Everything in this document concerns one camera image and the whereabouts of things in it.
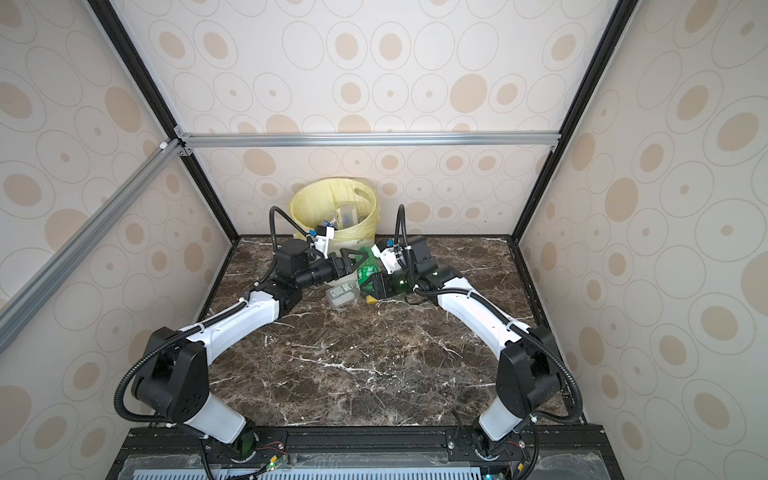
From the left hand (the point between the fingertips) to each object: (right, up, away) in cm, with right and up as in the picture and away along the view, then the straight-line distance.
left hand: (368, 256), depth 76 cm
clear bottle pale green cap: (-9, +14, +21) cm, 27 cm away
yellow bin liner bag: (-20, +18, +22) cm, 34 cm away
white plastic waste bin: (-4, -6, -2) cm, 7 cm away
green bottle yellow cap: (0, -3, +1) cm, 3 cm away
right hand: (0, -8, +4) cm, 9 cm away
